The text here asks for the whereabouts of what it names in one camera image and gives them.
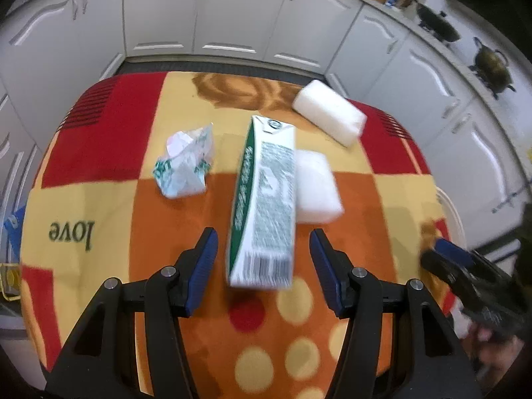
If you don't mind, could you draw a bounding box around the blue and white plastic bag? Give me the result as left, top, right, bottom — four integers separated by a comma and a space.
3, 210, 26, 259

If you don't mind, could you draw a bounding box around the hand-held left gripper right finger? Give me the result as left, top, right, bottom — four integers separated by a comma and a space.
309, 228, 485, 399

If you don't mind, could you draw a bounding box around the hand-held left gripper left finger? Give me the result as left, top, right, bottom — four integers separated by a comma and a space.
45, 227, 219, 399

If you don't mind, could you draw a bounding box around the crumpled white green paper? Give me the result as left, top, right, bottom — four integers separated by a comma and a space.
155, 122, 215, 199

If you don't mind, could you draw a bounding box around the white kitchen cabinet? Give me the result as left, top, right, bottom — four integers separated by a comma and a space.
0, 0, 532, 254

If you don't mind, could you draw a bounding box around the white foam block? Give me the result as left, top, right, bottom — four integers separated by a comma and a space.
294, 150, 345, 224
292, 79, 367, 147

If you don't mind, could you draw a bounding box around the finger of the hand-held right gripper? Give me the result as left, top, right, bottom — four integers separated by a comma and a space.
434, 237, 516, 287
420, 249, 505, 321

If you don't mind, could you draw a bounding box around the red and yellow patterned mat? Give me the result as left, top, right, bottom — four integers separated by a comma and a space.
19, 70, 463, 399

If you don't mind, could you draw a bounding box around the green and white carton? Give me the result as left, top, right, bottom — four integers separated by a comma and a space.
226, 115, 297, 290

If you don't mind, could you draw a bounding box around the white plastic bucket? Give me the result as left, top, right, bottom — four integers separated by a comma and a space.
434, 187, 467, 251

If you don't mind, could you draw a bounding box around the yellow plastic item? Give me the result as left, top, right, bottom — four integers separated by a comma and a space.
0, 263, 21, 302

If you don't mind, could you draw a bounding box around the person's right hand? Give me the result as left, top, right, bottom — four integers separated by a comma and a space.
457, 322, 526, 377

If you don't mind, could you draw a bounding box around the black wok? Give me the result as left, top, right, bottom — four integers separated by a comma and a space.
416, 3, 461, 43

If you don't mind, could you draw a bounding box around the dark brass pot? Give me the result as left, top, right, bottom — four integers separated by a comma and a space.
469, 37, 518, 99

